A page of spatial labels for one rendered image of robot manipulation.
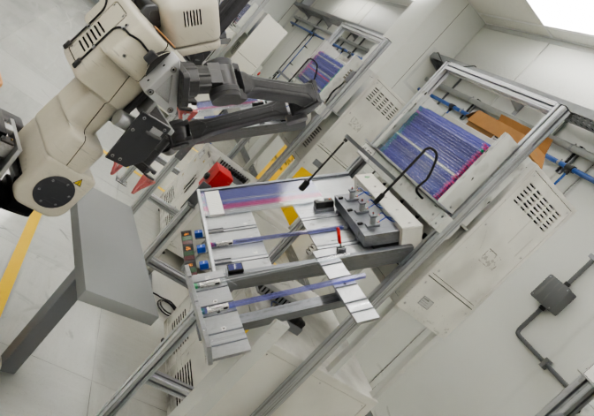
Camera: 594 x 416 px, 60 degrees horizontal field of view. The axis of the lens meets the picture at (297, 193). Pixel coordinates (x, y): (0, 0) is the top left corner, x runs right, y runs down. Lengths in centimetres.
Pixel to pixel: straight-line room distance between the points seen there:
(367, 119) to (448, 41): 228
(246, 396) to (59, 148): 116
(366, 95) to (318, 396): 180
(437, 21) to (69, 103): 424
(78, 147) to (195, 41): 41
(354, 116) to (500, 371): 170
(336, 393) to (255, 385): 35
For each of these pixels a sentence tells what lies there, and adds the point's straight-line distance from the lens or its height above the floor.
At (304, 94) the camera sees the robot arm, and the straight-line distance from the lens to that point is 155.
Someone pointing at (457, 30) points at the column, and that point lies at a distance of 540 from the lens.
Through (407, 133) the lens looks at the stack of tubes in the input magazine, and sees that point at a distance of 222.
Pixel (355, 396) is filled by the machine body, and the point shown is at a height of 59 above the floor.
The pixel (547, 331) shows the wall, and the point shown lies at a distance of 325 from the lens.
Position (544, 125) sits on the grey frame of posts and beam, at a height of 181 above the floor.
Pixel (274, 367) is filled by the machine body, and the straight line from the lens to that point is 202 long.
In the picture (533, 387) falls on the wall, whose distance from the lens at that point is 317.
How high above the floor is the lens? 137
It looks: 9 degrees down
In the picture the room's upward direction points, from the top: 42 degrees clockwise
